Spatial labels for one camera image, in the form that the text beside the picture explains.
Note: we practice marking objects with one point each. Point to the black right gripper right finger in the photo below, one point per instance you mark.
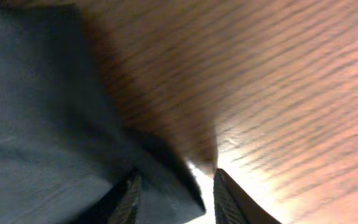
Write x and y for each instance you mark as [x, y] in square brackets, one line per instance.
[232, 205]

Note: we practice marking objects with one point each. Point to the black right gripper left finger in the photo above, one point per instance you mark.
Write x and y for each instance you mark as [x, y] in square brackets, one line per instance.
[119, 206]

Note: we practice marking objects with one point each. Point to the black leggings red waistband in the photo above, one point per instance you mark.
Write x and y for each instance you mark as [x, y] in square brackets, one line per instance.
[62, 145]

